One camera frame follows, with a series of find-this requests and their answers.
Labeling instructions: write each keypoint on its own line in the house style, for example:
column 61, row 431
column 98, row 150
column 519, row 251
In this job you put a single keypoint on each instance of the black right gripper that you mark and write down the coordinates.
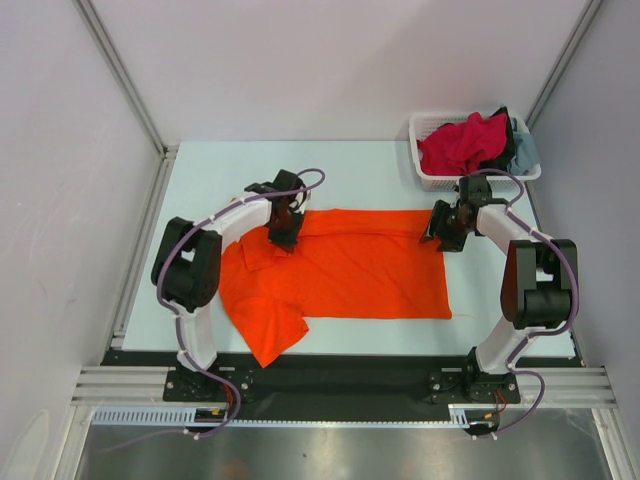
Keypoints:
column 445, row 228

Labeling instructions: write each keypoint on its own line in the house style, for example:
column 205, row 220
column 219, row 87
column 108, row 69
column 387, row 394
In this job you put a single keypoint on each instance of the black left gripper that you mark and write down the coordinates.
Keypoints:
column 286, row 242

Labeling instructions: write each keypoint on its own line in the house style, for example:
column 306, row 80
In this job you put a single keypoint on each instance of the orange t-shirt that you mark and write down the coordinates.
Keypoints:
column 353, row 264

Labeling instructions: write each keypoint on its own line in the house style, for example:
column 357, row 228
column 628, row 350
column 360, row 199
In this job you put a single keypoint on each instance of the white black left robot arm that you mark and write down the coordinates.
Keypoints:
column 186, row 272

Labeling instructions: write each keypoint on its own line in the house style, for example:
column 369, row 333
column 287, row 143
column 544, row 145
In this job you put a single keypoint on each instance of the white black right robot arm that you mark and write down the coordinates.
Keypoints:
column 539, row 295

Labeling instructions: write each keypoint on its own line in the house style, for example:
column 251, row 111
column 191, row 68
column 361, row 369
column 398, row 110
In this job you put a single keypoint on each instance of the magenta t-shirt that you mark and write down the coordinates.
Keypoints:
column 454, row 149

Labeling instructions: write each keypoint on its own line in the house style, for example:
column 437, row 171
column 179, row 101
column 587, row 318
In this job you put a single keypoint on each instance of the black t-shirt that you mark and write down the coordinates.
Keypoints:
column 499, row 141

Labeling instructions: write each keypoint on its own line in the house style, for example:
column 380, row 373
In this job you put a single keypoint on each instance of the grey blue t-shirt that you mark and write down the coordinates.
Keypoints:
column 526, row 156

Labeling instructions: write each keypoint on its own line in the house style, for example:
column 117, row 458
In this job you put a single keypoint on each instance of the aluminium left side rail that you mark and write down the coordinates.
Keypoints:
column 139, row 253

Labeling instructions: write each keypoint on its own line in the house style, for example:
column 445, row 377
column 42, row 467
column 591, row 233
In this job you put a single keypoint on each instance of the black front mounting rail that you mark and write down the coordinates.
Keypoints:
column 323, row 388

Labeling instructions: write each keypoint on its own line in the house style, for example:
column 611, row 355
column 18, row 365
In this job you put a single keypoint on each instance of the aluminium right corner post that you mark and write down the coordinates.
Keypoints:
column 578, row 33

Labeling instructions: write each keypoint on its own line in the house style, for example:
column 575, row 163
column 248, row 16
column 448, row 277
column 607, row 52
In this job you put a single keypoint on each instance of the aluminium corner post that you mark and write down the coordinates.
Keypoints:
column 108, row 50
column 578, row 33

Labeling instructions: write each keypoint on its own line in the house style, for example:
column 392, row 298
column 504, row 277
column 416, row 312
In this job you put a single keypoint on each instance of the aluminium front frame rail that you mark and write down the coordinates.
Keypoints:
column 570, row 388

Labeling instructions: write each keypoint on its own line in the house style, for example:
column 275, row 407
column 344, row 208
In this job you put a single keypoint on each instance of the aluminium left corner post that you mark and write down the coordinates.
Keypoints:
column 108, row 50

